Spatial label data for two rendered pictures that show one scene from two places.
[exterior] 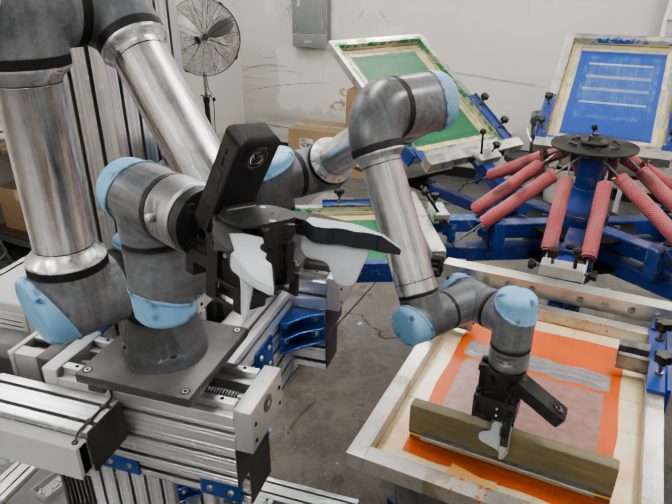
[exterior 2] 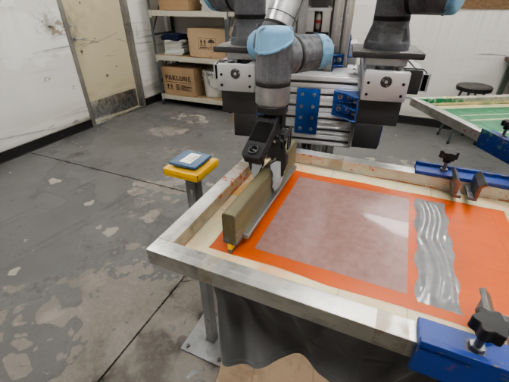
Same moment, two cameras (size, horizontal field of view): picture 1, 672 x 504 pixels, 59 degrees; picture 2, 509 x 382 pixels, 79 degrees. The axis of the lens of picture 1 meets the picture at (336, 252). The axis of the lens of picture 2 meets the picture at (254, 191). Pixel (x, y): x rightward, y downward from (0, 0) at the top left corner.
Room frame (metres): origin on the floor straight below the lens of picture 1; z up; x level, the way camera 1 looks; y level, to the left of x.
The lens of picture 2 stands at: (0.86, -1.00, 1.40)
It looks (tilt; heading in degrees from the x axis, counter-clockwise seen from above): 32 degrees down; 87
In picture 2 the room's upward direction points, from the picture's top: straight up
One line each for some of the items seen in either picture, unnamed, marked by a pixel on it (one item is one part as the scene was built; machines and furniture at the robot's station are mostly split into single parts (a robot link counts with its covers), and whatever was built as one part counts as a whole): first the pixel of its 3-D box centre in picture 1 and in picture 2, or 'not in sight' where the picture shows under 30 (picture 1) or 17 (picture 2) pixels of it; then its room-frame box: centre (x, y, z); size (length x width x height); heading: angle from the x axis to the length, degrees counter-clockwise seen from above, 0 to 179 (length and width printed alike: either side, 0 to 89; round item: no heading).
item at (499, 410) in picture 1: (500, 389); (272, 129); (0.93, -0.32, 1.15); 0.09 x 0.08 x 0.12; 64
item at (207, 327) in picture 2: not in sight; (204, 267); (0.69, -0.10, 0.48); 0.22 x 0.22 x 0.96; 64
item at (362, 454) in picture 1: (526, 389); (370, 222); (1.15, -0.46, 0.97); 0.79 x 0.58 x 0.04; 154
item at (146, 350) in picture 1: (162, 325); (250, 29); (0.90, 0.31, 1.31); 0.15 x 0.15 x 0.10
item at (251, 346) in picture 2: not in sight; (313, 351); (1.01, -0.62, 0.74); 0.46 x 0.04 x 0.42; 154
